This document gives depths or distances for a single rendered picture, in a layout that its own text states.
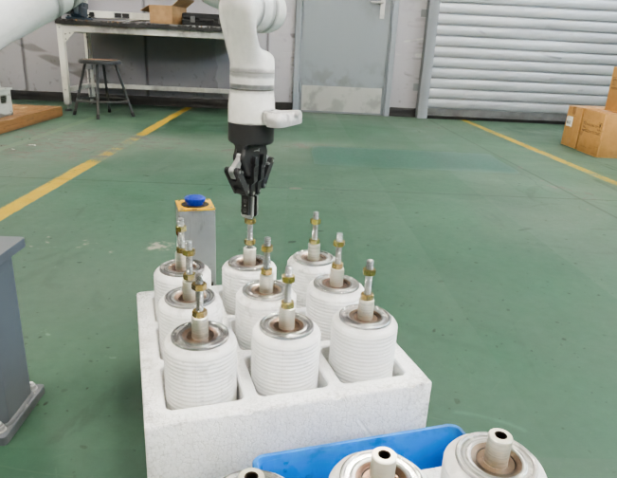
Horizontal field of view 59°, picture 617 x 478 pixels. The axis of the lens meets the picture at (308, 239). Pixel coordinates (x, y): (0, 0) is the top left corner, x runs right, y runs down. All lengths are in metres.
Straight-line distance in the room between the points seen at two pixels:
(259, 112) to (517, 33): 5.30
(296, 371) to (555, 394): 0.62
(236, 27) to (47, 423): 0.71
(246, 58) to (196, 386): 0.48
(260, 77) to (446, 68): 5.05
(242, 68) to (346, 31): 4.88
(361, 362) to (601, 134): 3.62
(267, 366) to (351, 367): 0.12
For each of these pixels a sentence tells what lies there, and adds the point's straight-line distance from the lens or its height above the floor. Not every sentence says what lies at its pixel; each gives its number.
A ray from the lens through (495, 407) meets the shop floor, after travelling 1.11.
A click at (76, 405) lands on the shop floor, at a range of 1.08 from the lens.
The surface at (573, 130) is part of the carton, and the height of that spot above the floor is 0.13.
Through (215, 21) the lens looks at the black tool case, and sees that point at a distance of 5.19.
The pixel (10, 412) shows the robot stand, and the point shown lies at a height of 0.03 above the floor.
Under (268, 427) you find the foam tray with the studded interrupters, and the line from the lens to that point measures 0.74.
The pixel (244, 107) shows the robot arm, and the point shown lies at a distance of 0.86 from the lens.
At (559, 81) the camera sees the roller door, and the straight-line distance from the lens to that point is 6.26.
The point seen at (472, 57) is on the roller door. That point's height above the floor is 0.61.
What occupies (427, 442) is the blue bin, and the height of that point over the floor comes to 0.10.
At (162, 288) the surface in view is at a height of 0.23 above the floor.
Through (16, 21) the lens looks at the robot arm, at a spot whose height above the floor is 0.63.
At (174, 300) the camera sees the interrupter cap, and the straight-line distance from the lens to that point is 0.83.
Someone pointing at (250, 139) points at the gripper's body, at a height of 0.47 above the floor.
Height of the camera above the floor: 0.61
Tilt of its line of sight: 19 degrees down
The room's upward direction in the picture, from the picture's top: 3 degrees clockwise
